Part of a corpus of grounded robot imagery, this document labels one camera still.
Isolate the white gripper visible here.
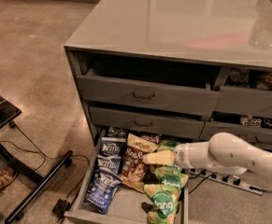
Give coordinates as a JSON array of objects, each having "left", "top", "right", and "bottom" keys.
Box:
[{"left": 142, "top": 142, "right": 211, "bottom": 169}]

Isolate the brown sea salt chip bag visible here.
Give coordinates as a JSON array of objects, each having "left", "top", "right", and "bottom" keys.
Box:
[{"left": 120, "top": 133, "right": 158, "bottom": 192}]

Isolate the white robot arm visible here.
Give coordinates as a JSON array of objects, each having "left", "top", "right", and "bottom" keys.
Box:
[{"left": 142, "top": 133, "right": 272, "bottom": 181}]

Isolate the upper green dang bag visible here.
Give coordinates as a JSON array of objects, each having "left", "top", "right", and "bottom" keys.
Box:
[{"left": 157, "top": 140, "right": 182, "bottom": 173}]

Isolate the green dang bag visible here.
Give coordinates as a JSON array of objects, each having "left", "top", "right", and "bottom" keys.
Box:
[
  {"left": 144, "top": 184, "right": 181, "bottom": 224},
  {"left": 155, "top": 166, "right": 189, "bottom": 189},
  {"left": 157, "top": 140, "right": 182, "bottom": 173}
]

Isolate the middle green dang bag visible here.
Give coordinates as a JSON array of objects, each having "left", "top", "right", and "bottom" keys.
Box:
[{"left": 155, "top": 166, "right": 189, "bottom": 189}]

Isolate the brown chip bag behind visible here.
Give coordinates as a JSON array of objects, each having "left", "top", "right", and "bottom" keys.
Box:
[{"left": 140, "top": 133, "right": 160, "bottom": 144}]

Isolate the middle left grey drawer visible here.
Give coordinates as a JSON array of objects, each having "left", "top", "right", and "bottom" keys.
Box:
[{"left": 82, "top": 102, "right": 204, "bottom": 139}]

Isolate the grey drawer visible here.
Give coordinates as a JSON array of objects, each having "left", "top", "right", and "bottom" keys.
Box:
[
  {"left": 82, "top": 102, "right": 204, "bottom": 139},
  {"left": 216, "top": 68, "right": 272, "bottom": 119},
  {"left": 200, "top": 112, "right": 272, "bottom": 151},
  {"left": 76, "top": 69, "right": 220, "bottom": 116}
]

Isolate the lower green dang bag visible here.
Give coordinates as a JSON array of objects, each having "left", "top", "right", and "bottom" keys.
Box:
[{"left": 144, "top": 184, "right": 181, "bottom": 224}]

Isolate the middle blue kettle chip bag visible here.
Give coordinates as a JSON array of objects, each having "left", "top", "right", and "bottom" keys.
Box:
[{"left": 97, "top": 155, "right": 122, "bottom": 175}]

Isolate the blue kettle chip bag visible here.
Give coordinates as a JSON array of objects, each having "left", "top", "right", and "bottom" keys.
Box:
[
  {"left": 100, "top": 137, "right": 125, "bottom": 157},
  {"left": 97, "top": 155, "right": 122, "bottom": 175},
  {"left": 84, "top": 167, "right": 122, "bottom": 215}
]

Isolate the upper blue kettle chip bag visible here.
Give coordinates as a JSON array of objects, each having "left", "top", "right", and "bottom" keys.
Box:
[{"left": 100, "top": 137, "right": 125, "bottom": 157}]

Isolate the dark chip bag at back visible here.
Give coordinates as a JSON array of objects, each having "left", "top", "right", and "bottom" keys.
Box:
[{"left": 107, "top": 127, "right": 128, "bottom": 138}]

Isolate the bottom left open drawer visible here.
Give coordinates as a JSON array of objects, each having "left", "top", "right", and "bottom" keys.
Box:
[{"left": 64, "top": 128, "right": 190, "bottom": 224}]

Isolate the top left grey drawer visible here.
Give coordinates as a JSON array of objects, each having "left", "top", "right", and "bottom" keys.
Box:
[{"left": 76, "top": 69, "right": 220, "bottom": 116}]

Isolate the lower blue kettle chip bag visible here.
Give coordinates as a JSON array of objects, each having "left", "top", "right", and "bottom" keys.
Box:
[{"left": 84, "top": 167, "right": 122, "bottom": 215}]

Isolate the grey drawer cabinet counter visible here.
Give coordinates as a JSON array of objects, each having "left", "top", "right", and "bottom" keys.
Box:
[{"left": 64, "top": 0, "right": 272, "bottom": 147}]

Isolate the top right grey drawer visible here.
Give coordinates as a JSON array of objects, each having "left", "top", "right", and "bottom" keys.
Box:
[{"left": 216, "top": 68, "right": 272, "bottom": 119}]

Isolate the middle right grey drawer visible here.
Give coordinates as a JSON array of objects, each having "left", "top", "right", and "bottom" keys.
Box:
[{"left": 200, "top": 112, "right": 272, "bottom": 151}]

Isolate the white power strip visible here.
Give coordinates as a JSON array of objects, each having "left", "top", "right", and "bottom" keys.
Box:
[{"left": 188, "top": 169, "right": 264, "bottom": 195}]

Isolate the black power adapter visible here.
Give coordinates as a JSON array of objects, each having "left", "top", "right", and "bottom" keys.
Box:
[{"left": 52, "top": 199, "right": 71, "bottom": 217}]

